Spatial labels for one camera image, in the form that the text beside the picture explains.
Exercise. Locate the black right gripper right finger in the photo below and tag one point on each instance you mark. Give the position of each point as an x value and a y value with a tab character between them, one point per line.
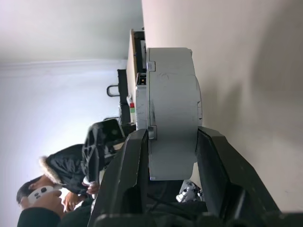
225	170

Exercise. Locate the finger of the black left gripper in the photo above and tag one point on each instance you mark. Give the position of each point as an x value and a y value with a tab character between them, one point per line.
113	131
91	153

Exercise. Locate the person in fur-hood black jacket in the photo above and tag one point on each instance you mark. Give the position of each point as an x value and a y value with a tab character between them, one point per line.
68	163

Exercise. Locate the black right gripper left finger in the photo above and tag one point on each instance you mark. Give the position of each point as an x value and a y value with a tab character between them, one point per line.
123	170

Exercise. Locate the bare operator hand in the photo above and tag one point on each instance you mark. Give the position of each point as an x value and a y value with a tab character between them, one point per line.
48	202
94	188

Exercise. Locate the red green labelled bottle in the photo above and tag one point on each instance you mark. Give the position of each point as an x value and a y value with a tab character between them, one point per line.
132	111

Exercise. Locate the white black machine part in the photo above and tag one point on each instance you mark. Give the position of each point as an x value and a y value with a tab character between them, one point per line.
187	192

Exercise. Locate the grey motor housing copper windings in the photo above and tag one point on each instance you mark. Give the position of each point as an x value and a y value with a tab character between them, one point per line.
175	113

